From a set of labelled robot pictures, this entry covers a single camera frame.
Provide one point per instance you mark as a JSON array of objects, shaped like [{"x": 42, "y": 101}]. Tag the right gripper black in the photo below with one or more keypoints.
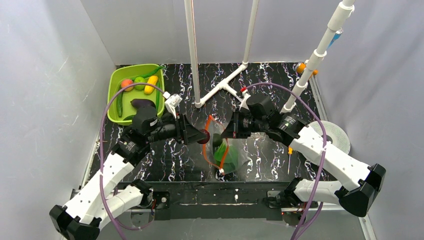
[{"x": 236, "y": 124}]

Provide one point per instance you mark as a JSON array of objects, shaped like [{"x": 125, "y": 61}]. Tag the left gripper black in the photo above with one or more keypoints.
[{"x": 180, "y": 128}]

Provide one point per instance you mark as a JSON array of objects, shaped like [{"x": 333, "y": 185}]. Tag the toy dark red plum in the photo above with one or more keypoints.
[{"x": 206, "y": 138}]

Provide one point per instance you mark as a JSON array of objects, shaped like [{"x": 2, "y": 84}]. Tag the clear zip bag orange zipper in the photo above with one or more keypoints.
[{"x": 214, "y": 126}]

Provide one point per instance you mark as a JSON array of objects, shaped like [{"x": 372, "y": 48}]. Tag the toy bok choy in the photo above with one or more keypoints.
[{"x": 227, "y": 157}]

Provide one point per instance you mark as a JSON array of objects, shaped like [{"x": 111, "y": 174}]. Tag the toy purple eggplant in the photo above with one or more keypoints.
[{"x": 138, "y": 103}]

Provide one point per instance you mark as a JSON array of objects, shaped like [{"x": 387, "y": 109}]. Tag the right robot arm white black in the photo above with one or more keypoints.
[{"x": 357, "y": 184}]

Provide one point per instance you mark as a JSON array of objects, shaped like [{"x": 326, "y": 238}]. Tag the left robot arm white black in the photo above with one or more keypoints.
[{"x": 89, "y": 211}]

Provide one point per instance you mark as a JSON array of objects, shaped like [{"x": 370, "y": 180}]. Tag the black marble pattern mat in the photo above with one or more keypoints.
[{"x": 267, "y": 160}]

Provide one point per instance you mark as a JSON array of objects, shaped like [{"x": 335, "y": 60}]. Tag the toy yellow corn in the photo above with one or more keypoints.
[{"x": 151, "y": 83}]

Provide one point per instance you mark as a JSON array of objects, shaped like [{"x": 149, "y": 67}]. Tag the toy green chili pepper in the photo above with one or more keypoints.
[{"x": 149, "y": 74}]

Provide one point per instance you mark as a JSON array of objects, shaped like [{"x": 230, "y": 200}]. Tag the toy green lime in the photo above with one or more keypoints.
[{"x": 140, "y": 79}]

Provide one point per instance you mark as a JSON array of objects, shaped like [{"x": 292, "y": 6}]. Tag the green plastic basin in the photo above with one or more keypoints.
[{"x": 129, "y": 72}]

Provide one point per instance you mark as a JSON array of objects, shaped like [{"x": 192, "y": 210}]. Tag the toy green cucumber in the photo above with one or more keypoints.
[{"x": 119, "y": 104}]

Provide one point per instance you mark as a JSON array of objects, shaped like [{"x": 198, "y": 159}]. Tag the toy peach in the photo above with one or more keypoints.
[{"x": 125, "y": 84}]

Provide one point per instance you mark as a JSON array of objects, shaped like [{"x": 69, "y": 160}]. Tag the orange clamp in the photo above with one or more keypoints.
[{"x": 301, "y": 66}]

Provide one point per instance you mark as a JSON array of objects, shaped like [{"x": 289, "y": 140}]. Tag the white filament spool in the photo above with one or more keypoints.
[{"x": 337, "y": 136}]

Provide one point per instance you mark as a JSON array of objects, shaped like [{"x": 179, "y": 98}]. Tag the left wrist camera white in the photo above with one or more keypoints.
[{"x": 171, "y": 102}]

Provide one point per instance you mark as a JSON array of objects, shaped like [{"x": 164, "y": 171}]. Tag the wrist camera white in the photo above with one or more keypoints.
[
  {"x": 171, "y": 102},
  {"x": 243, "y": 107}
]

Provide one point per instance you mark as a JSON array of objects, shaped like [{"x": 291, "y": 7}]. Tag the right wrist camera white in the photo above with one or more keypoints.
[{"x": 243, "y": 107}]

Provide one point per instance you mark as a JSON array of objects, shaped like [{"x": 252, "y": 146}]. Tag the yellow handle screwdriver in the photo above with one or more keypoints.
[{"x": 289, "y": 152}]

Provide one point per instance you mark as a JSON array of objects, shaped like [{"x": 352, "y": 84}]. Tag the aluminium rail frame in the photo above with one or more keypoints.
[{"x": 275, "y": 202}]

